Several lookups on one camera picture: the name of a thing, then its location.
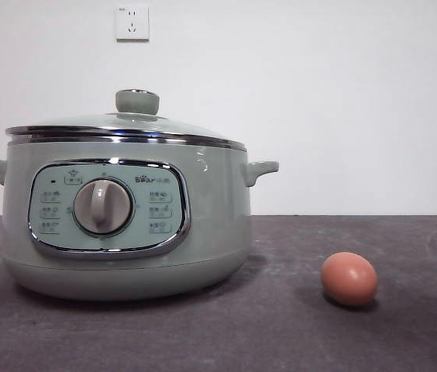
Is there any glass lid with green knob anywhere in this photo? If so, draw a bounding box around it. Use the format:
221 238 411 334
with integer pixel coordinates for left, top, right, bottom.
5 88 247 150

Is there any brown egg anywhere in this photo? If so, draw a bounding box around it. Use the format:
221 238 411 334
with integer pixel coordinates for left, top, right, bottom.
321 251 379 308

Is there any pale green electric cooking pot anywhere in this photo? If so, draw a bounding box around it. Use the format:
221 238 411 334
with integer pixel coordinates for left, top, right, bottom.
0 133 280 302

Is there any white wall socket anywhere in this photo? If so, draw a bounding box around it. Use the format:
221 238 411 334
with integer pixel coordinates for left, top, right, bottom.
115 5 150 43

